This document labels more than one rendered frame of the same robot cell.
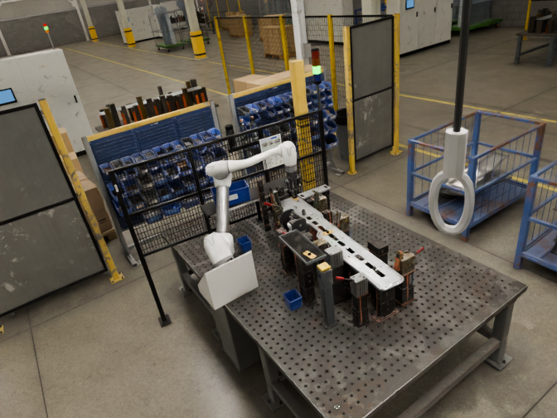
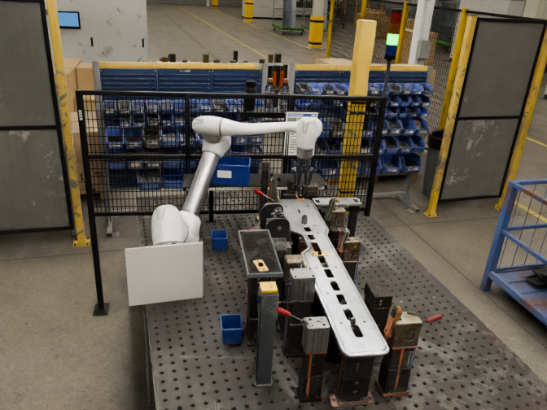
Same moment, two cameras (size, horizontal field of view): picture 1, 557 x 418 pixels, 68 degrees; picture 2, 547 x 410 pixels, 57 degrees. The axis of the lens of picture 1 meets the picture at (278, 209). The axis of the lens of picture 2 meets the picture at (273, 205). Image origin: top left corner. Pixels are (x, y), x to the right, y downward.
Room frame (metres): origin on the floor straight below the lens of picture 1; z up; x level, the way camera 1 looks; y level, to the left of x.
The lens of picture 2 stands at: (0.39, -0.54, 2.20)
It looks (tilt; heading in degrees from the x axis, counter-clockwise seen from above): 24 degrees down; 12
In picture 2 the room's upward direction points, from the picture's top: 4 degrees clockwise
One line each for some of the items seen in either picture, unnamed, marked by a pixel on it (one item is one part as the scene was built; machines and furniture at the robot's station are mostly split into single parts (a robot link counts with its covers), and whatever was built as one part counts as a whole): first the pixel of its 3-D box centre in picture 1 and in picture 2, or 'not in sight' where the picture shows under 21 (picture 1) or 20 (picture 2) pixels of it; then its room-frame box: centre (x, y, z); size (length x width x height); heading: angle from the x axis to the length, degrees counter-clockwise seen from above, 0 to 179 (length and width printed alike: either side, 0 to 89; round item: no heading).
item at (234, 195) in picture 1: (230, 193); (225, 170); (3.19, 0.38, 1.10); 0.30 x 0.17 x 0.13; 104
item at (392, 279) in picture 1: (330, 234); (321, 256); (2.50, -0.34, 1.00); 1.38 x 0.22 x 0.02; 23
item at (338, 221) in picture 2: (322, 216); (334, 236); (2.97, -0.36, 0.87); 0.12 x 0.09 x 0.35; 113
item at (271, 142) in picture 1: (272, 152); (299, 133); (3.49, -0.02, 1.30); 0.23 x 0.02 x 0.31; 113
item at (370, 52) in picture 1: (373, 97); (487, 122); (5.74, -1.55, 1.00); 1.04 x 0.14 x 2.00; 120
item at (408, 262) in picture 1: (404, 278); (398, 353); (2.05, -0.73, 0.88); 0.15 x 0.11 x 0.36; 113
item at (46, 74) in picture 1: (31, 100); (97, 32); (8.18, 4.30, 1.22); 1.60 x 0.54 x 2.45; 120
